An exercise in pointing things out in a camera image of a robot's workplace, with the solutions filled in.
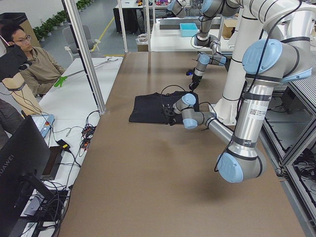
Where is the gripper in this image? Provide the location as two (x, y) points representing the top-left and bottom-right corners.
(165, 108), (176, 125)
(189, 75), (201, 90)

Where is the black printed t-shirt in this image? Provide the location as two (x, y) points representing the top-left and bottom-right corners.
(129, 91), (188, 124)

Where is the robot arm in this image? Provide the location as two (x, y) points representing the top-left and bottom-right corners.
(187, 0), (240, 91)
(164, 0), (316, 183)

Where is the blue plastic bin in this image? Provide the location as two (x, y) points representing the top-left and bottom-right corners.
(179, 23), (198, 38)

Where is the power strip with orange plugs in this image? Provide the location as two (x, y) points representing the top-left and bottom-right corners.
(80, 124), (96, 150)

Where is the black power adapter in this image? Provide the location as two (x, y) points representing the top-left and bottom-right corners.
(56, 139), (70, 152)

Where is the green-tipped reaching tool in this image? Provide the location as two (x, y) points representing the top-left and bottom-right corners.
(54, 57), (118, 87)

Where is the teach pendant with red button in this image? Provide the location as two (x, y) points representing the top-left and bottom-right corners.
(31, 114), (55, 138)

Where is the grey office chair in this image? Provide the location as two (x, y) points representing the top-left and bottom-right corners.
(62, 25), (102, 60)

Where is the man in beige sweater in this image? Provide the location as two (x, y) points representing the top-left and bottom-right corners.
(1, 23), (65, 97)

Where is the black Huawei monitor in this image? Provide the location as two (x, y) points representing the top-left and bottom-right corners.
(0, 116), (54, 237)

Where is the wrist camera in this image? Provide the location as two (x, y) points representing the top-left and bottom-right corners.
(186, 70), (194, 76)
(161, 104), (173, 116)

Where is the aluminium frame post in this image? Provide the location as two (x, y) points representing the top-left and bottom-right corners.
(62, 0), (106, 115)

